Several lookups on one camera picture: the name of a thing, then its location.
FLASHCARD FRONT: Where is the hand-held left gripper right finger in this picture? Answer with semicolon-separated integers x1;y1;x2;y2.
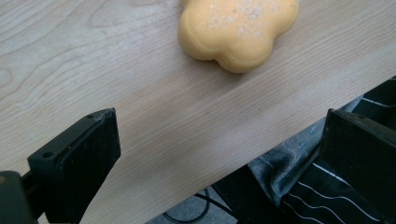
318;108;396;220

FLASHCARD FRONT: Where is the dark striped cloth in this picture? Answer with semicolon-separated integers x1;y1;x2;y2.
212;76;396;224

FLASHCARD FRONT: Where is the yellow flower-shaped sponge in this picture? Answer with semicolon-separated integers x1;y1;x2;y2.
177;0;300;75

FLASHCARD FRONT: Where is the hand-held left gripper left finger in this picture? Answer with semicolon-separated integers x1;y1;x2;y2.
27;107;121;224

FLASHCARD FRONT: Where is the black cable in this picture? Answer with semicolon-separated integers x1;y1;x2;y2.
163;187;237;224

